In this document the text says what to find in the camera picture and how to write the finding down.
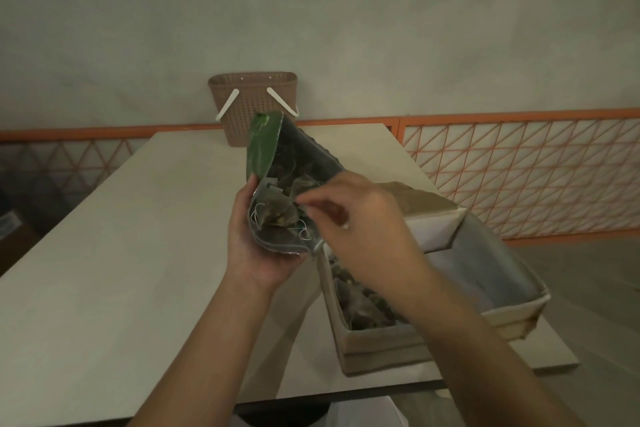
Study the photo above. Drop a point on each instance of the brown plastic basket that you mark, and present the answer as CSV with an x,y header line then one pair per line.
x,y
250,106

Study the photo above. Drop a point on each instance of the person's left hand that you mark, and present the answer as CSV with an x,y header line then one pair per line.
x,y
255,261

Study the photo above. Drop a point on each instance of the person's right forearm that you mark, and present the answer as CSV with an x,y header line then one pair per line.
x,y
490,366

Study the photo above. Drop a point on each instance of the beige paper box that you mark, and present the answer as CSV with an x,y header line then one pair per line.
x,y
380,351

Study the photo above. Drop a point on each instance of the orange mesh fence panel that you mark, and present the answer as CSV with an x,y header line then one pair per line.
x,y
525,176
60,161

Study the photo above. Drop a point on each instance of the green foil pouch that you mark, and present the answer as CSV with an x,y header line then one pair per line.
x,y
262,146

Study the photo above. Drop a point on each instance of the person's left forearm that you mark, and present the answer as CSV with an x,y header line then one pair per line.
x,y
210,356

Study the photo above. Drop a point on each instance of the blue print cardboard box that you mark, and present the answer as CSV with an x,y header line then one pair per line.
x,y
15,241

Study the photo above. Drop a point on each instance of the black table base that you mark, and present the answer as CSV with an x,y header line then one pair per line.
x,y
285,414

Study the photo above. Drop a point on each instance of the person's right hand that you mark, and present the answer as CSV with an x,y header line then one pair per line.
x,y
375,241

